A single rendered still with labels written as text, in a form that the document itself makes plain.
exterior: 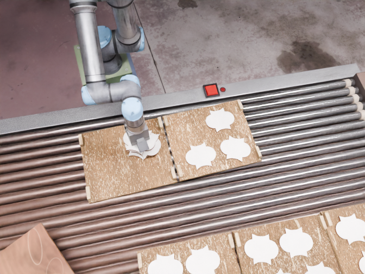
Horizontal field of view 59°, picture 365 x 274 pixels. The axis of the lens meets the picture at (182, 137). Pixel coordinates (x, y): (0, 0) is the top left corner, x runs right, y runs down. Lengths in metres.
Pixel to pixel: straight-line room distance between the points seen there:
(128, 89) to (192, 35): 2.03
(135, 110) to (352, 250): 1.10
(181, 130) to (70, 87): 1.57
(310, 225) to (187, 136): 0.69
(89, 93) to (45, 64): 1.93
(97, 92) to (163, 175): 0.51
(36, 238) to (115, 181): 0.40
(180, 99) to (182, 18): 1.74
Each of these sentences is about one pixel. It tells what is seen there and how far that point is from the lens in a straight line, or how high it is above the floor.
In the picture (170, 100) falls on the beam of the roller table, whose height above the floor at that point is 0.92.
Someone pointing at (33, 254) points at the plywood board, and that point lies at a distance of 1.44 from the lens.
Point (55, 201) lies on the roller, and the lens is 1.59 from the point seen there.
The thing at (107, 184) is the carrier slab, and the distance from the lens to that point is 1.53.
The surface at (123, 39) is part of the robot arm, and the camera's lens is 1.58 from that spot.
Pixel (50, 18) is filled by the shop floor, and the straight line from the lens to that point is 3.53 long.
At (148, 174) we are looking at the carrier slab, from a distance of 1.52.
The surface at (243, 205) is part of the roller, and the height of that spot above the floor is 0.92.
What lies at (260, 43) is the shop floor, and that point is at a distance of 3.25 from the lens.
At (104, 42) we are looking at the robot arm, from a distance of 1.60.
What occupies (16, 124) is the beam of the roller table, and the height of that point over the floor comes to 0.91.
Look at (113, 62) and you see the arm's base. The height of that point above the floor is 1.03.
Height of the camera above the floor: 2.38
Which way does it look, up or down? 65 degrees down
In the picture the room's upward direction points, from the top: 4 degrees clockwise
